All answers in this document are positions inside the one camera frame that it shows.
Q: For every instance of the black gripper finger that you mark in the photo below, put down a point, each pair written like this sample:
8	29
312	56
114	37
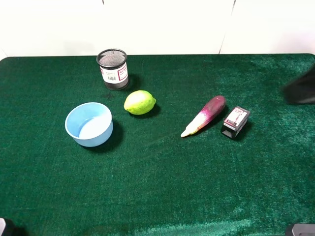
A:
301	90

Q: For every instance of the light blue bowl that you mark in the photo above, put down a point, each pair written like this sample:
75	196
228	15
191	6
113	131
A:
89	124

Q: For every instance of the grey robot base right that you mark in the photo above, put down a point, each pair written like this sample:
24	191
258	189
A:
300	230

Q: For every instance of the black small box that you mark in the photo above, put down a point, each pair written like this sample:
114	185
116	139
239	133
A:
235	122

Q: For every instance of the purple white eggplant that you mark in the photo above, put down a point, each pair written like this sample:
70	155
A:
205	116

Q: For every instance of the green lemon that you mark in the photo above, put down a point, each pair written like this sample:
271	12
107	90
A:
139	102

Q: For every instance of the green velvet table cloth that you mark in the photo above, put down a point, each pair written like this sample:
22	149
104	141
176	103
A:
146	180

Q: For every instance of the black mesh pen holder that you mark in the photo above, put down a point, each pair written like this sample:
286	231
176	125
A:
113	67

